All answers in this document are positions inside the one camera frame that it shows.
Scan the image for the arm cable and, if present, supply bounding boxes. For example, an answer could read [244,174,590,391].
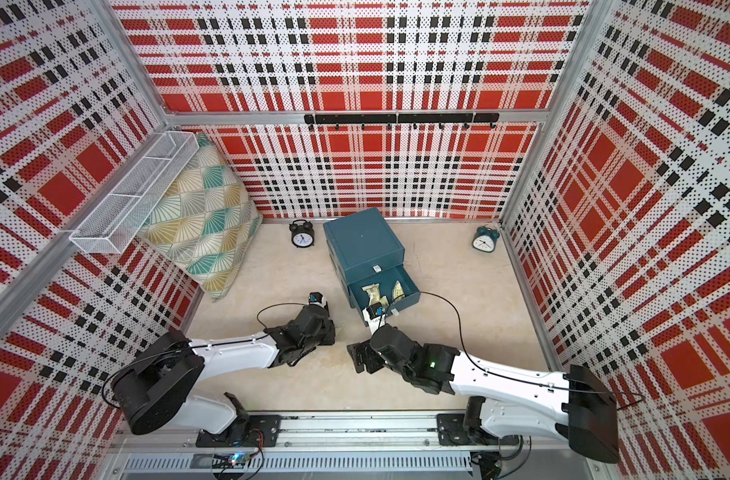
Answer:
[418,291,646,412]
[255,302,309,331]

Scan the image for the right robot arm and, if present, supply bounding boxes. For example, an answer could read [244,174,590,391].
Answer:
[347,324,620,464]

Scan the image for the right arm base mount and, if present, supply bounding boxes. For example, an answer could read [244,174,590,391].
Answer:
[436,396,520,446]

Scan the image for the black alarm clock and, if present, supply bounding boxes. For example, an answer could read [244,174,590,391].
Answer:
[289,219,315,248]

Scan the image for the black hook rail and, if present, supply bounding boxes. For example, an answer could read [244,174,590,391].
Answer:
[304,112,500,128]

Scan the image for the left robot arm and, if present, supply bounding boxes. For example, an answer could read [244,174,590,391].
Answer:
[102,292,335,436]

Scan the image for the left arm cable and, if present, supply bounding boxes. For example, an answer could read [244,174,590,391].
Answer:
[255,302,309,331]

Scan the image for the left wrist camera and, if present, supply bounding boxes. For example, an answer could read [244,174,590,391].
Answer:
[308,292,329,311]

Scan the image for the white wire basket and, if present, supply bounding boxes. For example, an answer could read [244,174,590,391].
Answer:
[70,130,198,254]

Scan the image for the teal alarm clock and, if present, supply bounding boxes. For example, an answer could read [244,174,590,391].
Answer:
[471,225,500,253]

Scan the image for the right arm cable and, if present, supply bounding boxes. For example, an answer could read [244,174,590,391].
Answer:
[418,291,646,412]

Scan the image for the teal drawer cabinet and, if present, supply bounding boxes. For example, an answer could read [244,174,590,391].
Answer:
[323,208,405,300]

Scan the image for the teal drawer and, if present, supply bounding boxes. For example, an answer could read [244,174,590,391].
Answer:
[346,265,421,317]

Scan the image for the patterned pillow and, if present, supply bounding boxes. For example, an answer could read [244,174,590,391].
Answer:
[138,132,263,301]

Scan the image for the green cookie packet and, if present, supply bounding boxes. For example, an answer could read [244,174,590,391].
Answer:
[362,283,388,307]
[392,281,406,302]

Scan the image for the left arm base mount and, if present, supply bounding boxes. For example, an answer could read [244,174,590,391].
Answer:
[196,393,282,448]

